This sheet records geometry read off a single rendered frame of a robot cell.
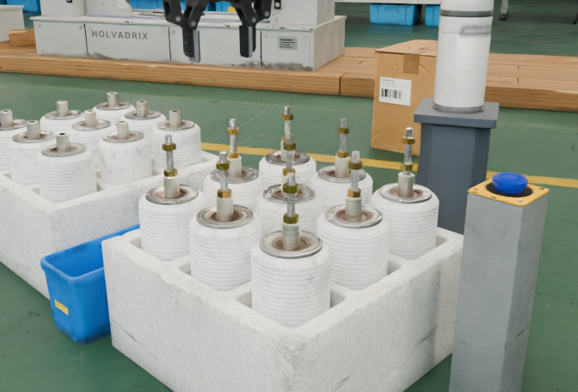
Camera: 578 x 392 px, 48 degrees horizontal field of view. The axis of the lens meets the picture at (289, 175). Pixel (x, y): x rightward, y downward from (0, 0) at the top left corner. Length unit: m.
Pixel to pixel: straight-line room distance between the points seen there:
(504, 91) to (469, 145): 1.45
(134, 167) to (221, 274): 0.43
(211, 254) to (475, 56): 0.62
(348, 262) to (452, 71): 0.50
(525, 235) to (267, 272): 0.30
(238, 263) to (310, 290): 0.12
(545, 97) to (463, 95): 1.46
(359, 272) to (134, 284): 0.32
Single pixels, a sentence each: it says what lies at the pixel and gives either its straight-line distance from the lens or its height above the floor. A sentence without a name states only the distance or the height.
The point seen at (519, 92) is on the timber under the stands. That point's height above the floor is 0.06.
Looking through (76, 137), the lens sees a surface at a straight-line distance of 1.32.
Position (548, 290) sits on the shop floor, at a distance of 1.28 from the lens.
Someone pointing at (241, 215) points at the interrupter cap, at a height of 0.25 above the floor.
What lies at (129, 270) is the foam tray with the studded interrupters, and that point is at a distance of 0.94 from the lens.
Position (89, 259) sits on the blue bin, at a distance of 1.15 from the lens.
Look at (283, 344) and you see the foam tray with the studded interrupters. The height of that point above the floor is 0.18.
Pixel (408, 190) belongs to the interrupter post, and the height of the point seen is 0.26.
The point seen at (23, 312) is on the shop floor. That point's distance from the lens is 1.21.
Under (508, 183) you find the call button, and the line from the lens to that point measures 0.79.
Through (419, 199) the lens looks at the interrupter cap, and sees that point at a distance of 0.92.
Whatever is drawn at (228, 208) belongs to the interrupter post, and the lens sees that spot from 0.84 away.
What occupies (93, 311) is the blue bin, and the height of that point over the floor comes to 0.05.
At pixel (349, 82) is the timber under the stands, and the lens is 2.73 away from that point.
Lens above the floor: 0.58
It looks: 19 degrees down
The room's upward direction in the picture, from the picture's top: straight up
